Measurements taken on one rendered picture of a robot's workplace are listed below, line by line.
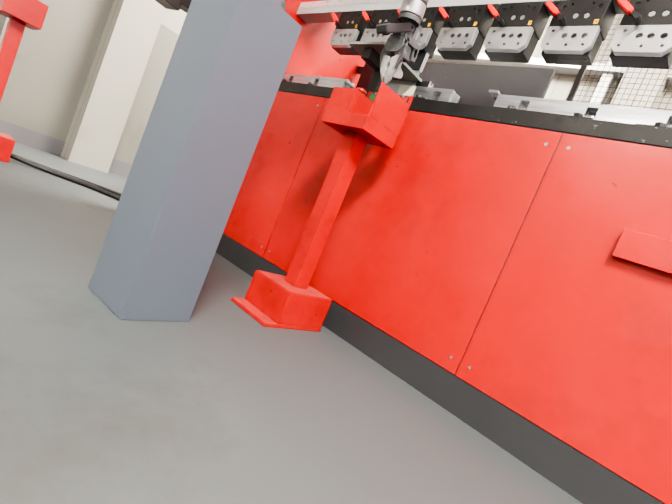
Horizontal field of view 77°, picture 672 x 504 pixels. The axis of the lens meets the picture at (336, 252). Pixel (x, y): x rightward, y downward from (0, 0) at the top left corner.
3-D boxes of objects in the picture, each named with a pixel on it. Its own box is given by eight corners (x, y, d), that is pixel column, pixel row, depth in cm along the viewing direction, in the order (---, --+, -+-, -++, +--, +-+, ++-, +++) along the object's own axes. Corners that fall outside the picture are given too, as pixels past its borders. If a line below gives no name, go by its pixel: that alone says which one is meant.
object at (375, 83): (342, 103, 155) (364, 47, 153) (365, 120, 166) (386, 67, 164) (349, 104, 153) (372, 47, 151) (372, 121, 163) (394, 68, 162)
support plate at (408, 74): (347, 43, 156) (348, 41, 156) (386, 79, 176) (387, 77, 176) (384, 44, 145) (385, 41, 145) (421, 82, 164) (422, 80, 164)
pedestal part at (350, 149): (284, 280, 144) (344, 129, 140) (296, 282, 149) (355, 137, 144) (294, 287, 140) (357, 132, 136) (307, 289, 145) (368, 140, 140)
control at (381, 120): (320, 120, 141) (341, 68, 139) (350, 139, 153) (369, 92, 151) (363, 129, 127) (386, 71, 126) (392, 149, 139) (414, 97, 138)
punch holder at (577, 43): (537, 49, 134) (559, -1, 133) (544, 64, 141) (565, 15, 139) (588, 51, 125) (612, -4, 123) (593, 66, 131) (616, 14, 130)
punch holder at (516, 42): (480, 48, 148) (500, 2, 146) (489, 61, 154) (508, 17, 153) (522, 49, 138) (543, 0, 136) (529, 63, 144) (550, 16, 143)
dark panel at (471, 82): (339, 127, 262) (367, 58, 259) (341, 128, 264) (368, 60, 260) (513, 163, 188) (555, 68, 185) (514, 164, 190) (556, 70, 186)
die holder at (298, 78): (274, 89, 223) (281, 72, 222) (283, 95, 227) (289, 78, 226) (339, 99, 190) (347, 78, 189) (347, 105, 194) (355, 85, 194)
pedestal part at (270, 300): (230, 299, 141) (243, 266, 140) (285, 307, 159) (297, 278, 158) (263, 327, 127) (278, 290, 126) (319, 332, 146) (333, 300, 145)
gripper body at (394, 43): (414, 65, 134) (428, 26, 133) (399, 52, 128) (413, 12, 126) (396, 64, 140) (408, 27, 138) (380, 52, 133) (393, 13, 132)
